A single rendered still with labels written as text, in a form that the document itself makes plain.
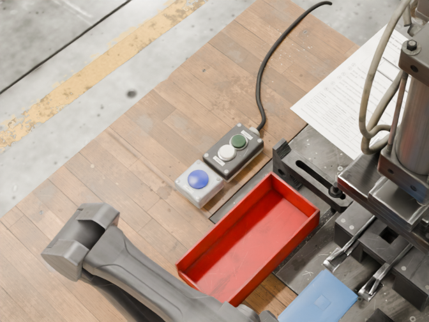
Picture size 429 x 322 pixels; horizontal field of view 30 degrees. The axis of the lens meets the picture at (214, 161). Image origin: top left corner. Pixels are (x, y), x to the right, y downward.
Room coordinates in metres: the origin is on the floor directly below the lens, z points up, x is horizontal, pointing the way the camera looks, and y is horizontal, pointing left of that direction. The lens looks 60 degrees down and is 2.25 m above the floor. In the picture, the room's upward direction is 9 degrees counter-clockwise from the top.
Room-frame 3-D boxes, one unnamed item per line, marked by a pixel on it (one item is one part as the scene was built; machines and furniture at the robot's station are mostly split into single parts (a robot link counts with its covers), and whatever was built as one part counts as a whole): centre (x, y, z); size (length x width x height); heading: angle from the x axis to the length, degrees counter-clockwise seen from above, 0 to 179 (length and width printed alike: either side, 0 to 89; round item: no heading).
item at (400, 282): (0.54, -0.29, 0.94); 0.20 x 0.10 x 0.07; 38
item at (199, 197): (0.74, 0.04, 0.90); 0.07 x 0.07 x 0.06; 38
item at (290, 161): (0.68, -0.18, 0.95); 0.15 x 0.03 x 0.10; 38
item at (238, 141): (0.81, -0.05, 0.93); 0.03 x 0.03 x 0.02
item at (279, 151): (0.73, -0.14, 0.95); 0.06 x 0.03 x 0.09; 38
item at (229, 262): (0.60, -0.04, 0.93); 0.25 x 0.12 x 0.06; 128
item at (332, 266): (0.53, -0.19, 0.98); 0.07 x 0.02 x 0.01; 128
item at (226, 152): (0.79, -0.03, 0.93); 0.03 x 0.03 x 0.02
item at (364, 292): (0.47, -0.24, 0.98); 0.07 x 0.02 x 0.01; 128
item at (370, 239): (0.54, -0.29, 0.98); 0.20 x 0.10 x 0.01; 38
